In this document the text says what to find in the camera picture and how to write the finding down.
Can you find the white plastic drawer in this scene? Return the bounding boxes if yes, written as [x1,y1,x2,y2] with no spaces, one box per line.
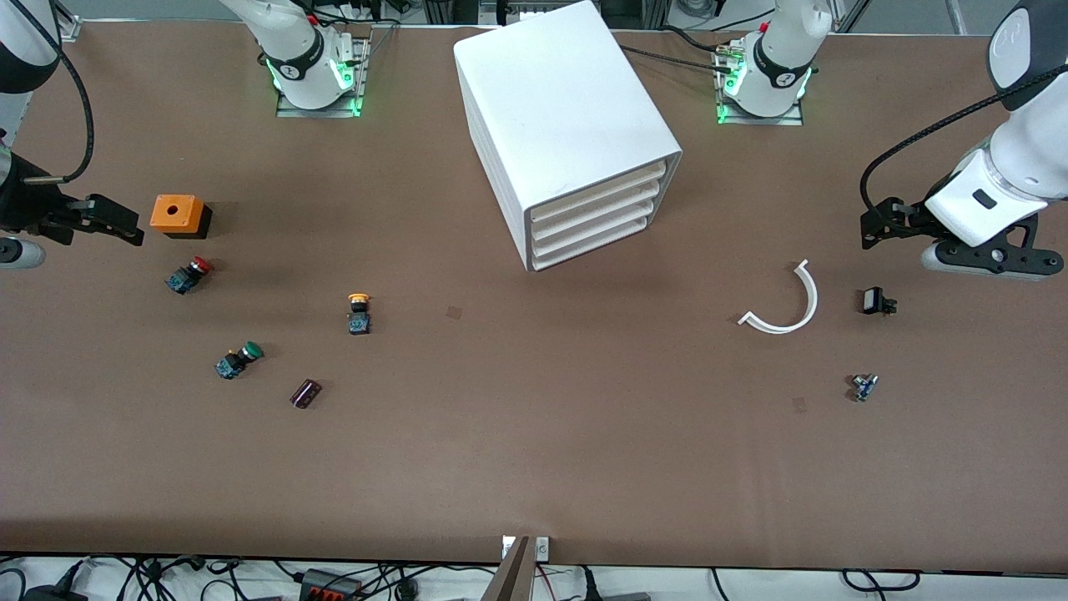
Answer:
[531,161,668,225]
[533,199,660,256]
[532,180,666,241]
[534,214,652,272]

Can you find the red push button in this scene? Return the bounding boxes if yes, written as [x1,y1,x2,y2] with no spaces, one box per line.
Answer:
[165,256,214,295]

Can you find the green push button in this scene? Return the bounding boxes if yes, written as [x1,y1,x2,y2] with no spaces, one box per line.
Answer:
[215,341,264,381]

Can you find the white drawer cabinet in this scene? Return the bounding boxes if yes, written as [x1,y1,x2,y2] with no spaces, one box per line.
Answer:
[453,0,683,273]

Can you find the orange box with hole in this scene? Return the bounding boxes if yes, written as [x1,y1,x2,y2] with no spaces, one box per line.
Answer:
[150,194,211,240]

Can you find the black power strip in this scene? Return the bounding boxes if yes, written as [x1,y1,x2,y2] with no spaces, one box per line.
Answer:
[299,569,365,601]

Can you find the wooden board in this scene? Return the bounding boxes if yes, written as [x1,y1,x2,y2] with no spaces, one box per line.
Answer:
[480,536,536,601]

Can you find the white curved plastic bracket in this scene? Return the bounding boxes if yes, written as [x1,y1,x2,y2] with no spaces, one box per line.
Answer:
[738,260,819,335]

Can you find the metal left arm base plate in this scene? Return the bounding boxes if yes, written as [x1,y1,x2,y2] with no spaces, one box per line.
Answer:
[716,42,806,127]

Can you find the aluminium corner bracket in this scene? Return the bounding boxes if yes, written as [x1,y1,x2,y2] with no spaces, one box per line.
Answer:
[52,0,84,43]

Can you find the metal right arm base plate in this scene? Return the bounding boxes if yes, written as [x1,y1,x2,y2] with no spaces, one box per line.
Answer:
[275,38,370,119]

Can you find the black cable on table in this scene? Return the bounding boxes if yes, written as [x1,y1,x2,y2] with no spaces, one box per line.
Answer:
[619,43,735,74]

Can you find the black looped cable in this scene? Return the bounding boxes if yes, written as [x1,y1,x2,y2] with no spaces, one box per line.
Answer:
[841,569,921,593]

